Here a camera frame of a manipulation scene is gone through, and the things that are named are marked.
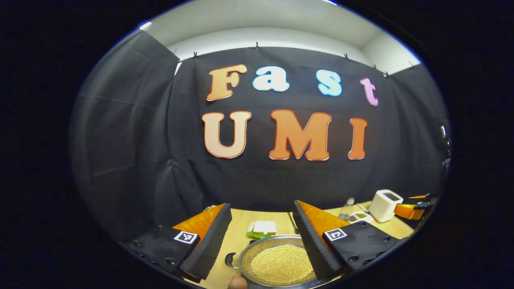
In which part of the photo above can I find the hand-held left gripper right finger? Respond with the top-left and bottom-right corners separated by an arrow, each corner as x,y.
292,200 -> 402,281

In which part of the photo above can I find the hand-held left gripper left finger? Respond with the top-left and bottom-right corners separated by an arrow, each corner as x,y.
120,203 -> 233,281

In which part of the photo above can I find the steel pot with soybeans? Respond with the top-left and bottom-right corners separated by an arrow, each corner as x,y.
225,234 -> 322,289

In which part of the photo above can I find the white toaster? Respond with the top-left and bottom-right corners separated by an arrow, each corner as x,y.
368,189 -> 404,223

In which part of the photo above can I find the clear plastic water bottle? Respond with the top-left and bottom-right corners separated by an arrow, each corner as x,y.
339,197 -> 356,221

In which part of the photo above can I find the white divided dish with beans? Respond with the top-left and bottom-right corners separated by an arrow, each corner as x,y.
348,212 -> 374,224

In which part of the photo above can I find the sandwich with lettuce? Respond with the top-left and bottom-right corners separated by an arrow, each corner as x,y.
246,220 -> 278,240

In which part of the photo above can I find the row of black cloth clips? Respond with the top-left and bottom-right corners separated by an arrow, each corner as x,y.
170,42 -> 415,77

